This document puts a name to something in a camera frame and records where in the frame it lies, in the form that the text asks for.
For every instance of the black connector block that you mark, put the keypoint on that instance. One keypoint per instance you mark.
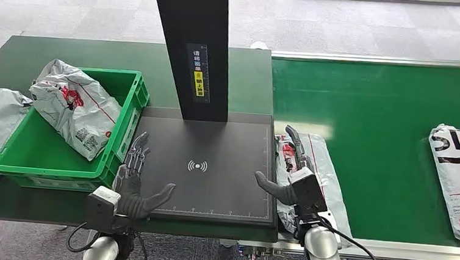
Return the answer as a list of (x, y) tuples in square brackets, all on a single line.
[(258, 252)]

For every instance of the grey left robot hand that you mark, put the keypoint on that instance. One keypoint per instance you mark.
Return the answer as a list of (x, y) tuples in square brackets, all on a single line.
[(132, 199)]

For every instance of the small grey red-print mailer bag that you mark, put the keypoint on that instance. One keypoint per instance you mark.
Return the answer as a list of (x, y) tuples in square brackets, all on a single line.
[(331, 181)]

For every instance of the white round cap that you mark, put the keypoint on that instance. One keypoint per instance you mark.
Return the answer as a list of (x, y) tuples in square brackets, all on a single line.
[(259, 46)]

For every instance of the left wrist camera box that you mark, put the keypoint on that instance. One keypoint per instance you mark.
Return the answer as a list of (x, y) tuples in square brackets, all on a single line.
[(101, 209)]

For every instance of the green conveyor belt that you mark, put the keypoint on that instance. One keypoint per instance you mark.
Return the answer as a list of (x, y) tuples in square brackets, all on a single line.
[(377, 115)]

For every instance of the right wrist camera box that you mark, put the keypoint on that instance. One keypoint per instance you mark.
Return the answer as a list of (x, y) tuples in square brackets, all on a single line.
[(308, 191)]

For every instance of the grey mailer bag with QR codes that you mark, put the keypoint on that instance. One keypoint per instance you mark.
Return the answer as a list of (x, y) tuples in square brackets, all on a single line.
[(73, 110)]

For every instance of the green plastic basket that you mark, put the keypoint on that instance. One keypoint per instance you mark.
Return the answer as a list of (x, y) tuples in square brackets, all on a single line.
[(42, 152)]

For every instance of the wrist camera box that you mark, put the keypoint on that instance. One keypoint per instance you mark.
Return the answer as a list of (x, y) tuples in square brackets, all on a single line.
[(308, 191), (101, 209)]

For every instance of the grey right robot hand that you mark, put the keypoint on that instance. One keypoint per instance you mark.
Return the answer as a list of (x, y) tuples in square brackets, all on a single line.
[(278, 191)]

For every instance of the black scanner column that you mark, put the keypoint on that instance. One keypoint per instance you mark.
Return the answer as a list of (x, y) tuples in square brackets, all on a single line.
[(181, 20)]

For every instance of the black yellow column label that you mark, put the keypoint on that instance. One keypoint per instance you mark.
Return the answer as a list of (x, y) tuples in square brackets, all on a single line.
[(198, 86)]

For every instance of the black weighing scale platform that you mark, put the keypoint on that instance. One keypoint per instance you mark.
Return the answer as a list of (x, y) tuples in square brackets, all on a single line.
[(221, 144)]

